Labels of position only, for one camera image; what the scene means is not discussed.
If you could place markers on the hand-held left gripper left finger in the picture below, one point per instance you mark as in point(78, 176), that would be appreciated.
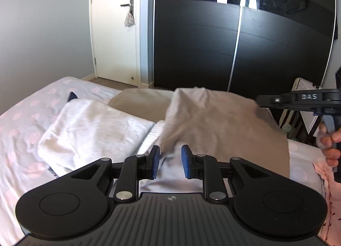
point(155, 160)

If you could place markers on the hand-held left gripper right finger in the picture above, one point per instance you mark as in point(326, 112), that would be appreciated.
point(186, 162)

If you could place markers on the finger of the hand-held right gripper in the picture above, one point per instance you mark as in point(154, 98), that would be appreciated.
point(274, 100)

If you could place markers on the beige long-sleeve shirt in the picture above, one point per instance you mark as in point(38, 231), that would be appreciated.
point(226, 128)

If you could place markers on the person's right hand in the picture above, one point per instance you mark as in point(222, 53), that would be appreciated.
point(327, 144)

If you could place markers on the white framed rack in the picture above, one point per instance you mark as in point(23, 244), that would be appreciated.
point(306, 118)

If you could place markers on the striped white cloth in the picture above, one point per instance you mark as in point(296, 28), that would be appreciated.
point(151, 134)

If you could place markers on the small green fan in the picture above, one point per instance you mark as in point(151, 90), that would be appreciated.
point(287, 131)

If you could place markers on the taupe folded cloth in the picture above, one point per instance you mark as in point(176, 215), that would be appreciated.
point(141, 103)

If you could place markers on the white folded cloth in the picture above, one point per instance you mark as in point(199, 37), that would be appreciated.
point(93, 126)

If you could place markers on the navy cloth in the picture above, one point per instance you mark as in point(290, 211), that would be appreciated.
point(72, 96)

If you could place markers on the black wardrobe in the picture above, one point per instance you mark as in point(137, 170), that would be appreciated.
point(191, 35)

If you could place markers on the pink printed garment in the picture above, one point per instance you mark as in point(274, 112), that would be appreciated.
point(333, 208)

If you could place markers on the white door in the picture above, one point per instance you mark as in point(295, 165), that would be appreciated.
point(112, 48)

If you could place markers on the polka-dot bed sheet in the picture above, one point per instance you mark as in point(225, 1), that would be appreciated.
point(21, 118)

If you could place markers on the small hanging fabric bag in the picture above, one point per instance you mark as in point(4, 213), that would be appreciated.
point(129, 19)

